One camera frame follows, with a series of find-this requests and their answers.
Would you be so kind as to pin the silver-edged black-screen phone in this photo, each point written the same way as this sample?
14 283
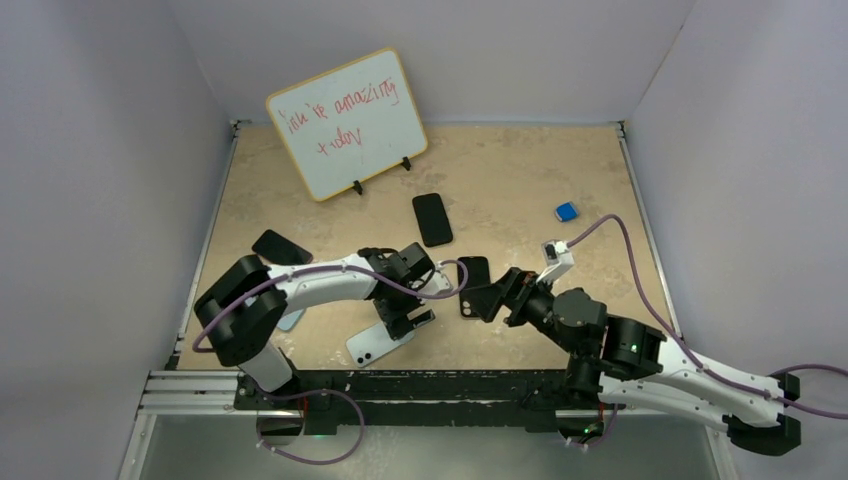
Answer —
374 343

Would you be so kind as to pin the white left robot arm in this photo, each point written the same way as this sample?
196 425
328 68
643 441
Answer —
240 311

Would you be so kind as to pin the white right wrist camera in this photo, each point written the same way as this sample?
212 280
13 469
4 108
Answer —
559 260

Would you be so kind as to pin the light blue phone case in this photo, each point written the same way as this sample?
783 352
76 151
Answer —
288 321

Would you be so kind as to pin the purple-edged black phone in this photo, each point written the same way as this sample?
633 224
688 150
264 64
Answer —
279 250

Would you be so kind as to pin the black phone case with cutout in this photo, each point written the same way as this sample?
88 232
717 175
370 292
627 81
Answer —
476 274

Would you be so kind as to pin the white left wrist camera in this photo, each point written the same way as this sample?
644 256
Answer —
438 286

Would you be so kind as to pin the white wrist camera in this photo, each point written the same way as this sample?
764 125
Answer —
559 260
438 286

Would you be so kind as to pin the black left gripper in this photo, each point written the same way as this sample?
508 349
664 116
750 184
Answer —
397 323

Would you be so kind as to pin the blue whiteboard eraser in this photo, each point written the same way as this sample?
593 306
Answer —
566 212

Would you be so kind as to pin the yellow-framed whiteboard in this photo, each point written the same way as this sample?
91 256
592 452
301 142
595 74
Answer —
351 123

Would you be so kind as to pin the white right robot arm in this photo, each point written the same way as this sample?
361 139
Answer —
616 360

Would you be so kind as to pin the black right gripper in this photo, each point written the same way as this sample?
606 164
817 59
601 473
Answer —
515 289

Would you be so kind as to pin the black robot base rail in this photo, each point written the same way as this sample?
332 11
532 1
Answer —
538 401

